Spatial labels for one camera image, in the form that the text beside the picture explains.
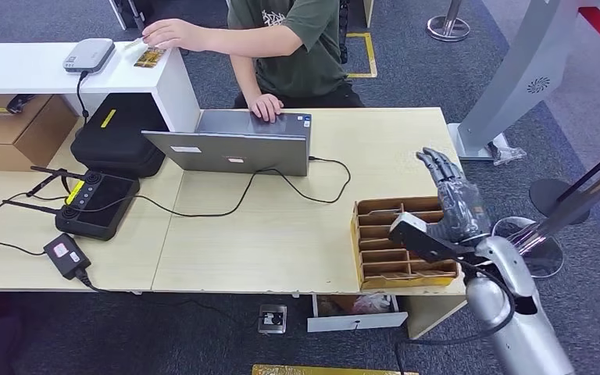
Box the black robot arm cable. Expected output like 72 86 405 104
393 260 517 375

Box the white furniture frame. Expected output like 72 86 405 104
108 0 152 31

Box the black adapter output cable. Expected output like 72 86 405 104
74 268 141 296

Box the brown cardboard box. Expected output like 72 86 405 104
0 94 80 172

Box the grey laptop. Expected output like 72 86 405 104
141 109 313 178

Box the black router cable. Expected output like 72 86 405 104
76 71 91 125

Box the black power adapter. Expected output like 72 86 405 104
43 233 93 280

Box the metal floor socket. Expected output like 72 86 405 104
257 304 288 335

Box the person's left hand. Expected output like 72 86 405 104
141 18 198 53

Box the silver pole with chrome base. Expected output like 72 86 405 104
491 155 600 280

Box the white shelf riser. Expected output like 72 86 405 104
0 41 202 134

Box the cardboard divided card organizer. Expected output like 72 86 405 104
350 196 460 291

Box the yellow gold strip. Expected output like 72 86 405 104
252 364 420 375

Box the gold printed card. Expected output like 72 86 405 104
134 46 167 70

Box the chrome stanchion base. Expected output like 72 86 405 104
427 0 472 44

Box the clear plastic bag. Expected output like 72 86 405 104
488 133 527 166

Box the black carrying case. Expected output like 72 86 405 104
70 93 170 179

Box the black controller with antennas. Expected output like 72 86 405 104
2 165 141 242

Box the wrist camera with black bracket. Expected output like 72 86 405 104
387 212 480 266

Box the white drawer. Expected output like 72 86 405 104
307 294 409 334

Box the person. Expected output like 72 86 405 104
141 0 366 123

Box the grey flat router box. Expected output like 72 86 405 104
62 37 116 74

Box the grey gate pillar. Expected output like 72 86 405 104
447 0 591 163

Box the black round stand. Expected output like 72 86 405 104
529 135 600 226

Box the black laptop cable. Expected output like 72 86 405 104
64 155 353 219

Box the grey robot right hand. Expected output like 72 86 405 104
416 147 492 245

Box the pink white bag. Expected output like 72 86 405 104
352 294 393 316

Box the person's right hand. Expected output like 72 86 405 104
249 93 284 123

